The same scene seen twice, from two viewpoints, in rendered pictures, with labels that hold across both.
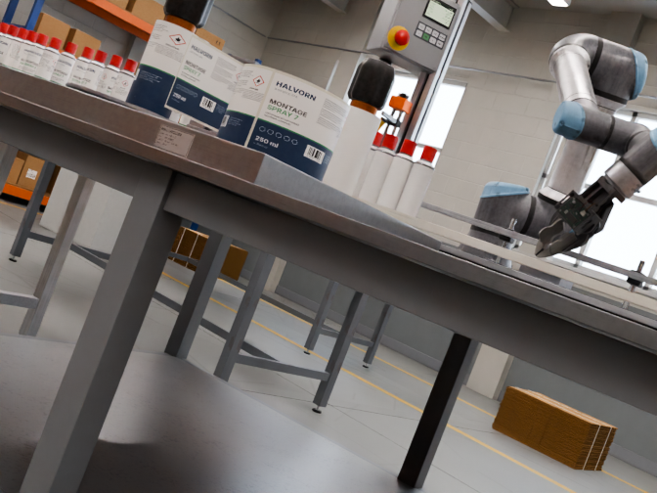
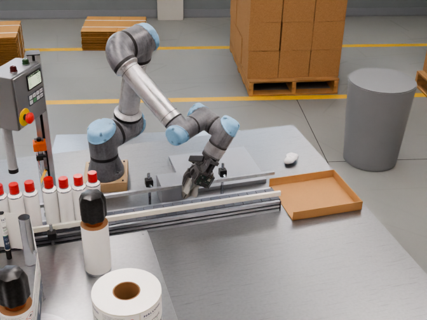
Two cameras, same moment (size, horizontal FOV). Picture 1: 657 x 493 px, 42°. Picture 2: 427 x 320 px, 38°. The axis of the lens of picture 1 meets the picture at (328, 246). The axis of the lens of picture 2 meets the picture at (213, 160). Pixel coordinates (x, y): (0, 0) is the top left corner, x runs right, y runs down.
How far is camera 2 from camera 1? 1.83 m
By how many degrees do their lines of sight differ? 55
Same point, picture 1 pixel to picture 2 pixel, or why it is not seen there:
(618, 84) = (149, 54)
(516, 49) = not seen: outside the picture
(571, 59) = (136, 74)
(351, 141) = (105, 245)
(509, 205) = (113, 141)
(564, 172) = (131, 105)
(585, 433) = (14, 45)
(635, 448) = (17, 7)
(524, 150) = not seen: outside the picture
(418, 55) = (36, 112)
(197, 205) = not seen: outside the picture
